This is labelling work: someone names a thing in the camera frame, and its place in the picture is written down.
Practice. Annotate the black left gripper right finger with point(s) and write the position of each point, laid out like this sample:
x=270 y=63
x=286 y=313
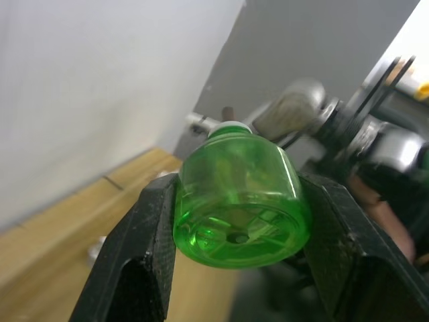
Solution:
x=348 y=268

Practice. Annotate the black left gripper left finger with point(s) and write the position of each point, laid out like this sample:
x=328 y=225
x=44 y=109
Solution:
x=134 y=255

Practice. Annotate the green transparent repellent liquid bottle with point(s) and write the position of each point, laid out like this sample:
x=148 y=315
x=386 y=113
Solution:
x=234 y=198

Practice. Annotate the yellow object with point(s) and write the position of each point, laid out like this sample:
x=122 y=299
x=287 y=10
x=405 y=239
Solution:
x=423 y=92

